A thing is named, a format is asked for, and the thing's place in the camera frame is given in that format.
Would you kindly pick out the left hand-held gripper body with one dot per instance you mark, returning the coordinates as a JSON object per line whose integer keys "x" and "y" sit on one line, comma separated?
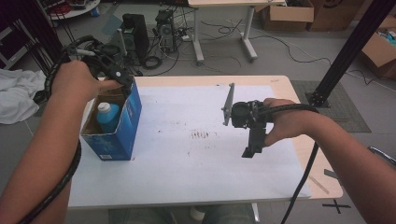
{"x": 99, "y": 54}

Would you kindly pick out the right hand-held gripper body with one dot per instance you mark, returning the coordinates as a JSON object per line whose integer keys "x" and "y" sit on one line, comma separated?
{"x": 246, "y": 113}

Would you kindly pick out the blue plastic bottle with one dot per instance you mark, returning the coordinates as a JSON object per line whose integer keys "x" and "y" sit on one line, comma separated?
{"x": 109, "y": 118}

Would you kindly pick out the blue cardboard box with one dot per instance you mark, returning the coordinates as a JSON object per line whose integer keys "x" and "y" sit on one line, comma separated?
{"x": 120, "y": 140}

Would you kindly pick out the person's left hand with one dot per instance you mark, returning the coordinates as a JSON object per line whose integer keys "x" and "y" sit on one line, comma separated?
{"x": 74, "y": 81}

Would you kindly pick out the person's right hand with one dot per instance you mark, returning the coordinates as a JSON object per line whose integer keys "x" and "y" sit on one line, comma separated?
{"x": 286, "y": 121}

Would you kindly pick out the black computer tower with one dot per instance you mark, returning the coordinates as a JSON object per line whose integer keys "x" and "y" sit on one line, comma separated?
{"x": 138, "y": 34}

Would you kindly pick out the round white table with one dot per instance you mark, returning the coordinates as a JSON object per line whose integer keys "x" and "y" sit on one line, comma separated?
{"x": 77, "y": 11}

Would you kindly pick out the black metal stand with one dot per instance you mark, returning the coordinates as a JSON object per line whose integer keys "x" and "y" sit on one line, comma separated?
{"x": 40, "y": 34}

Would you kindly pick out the open-sided computer tower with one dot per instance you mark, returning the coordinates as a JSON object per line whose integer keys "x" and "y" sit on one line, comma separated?
{"x": 166, "y": 29}

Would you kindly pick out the white paper sheet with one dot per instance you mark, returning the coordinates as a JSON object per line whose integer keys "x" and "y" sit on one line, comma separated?
{"x": 193, "y": 174}

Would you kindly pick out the white power strip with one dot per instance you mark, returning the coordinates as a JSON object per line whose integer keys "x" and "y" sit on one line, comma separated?
{"x": 186, "y": 38}

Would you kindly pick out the grey tape strip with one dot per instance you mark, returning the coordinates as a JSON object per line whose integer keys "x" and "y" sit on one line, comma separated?
{"x": 330, "y": 173}

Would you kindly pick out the person's grey pants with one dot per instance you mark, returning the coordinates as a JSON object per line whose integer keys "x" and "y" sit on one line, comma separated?
{"x": 218, "y": 216}

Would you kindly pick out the white cloth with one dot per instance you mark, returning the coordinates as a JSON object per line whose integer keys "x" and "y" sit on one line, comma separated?
{"x": 18, "y": 93}

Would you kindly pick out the grey floor mat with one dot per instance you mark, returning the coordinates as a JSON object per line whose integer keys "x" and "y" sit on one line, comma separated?
{"x": 345, "y": 109}

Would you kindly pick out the small brown cardboard box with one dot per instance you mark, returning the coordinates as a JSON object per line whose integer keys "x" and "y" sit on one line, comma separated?
{"x": 289, "y": 15}

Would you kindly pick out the white-legged desk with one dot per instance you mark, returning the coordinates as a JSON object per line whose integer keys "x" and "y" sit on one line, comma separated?
{"x": 224, "y": 2}

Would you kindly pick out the metal chair base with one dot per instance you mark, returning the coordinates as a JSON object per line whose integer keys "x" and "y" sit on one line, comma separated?
{"x": 383, "y": 154}

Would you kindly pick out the large brown cardboard box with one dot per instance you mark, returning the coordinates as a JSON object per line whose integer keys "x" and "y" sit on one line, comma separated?
{"x": 336, "y": 15}

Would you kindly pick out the open brown cardboard box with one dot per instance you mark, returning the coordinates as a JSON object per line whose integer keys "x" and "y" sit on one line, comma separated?
{"x": 379, "y": 53}

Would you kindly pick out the black metal post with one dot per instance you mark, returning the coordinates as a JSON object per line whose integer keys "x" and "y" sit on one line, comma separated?
{"x": 351, "y": 49}

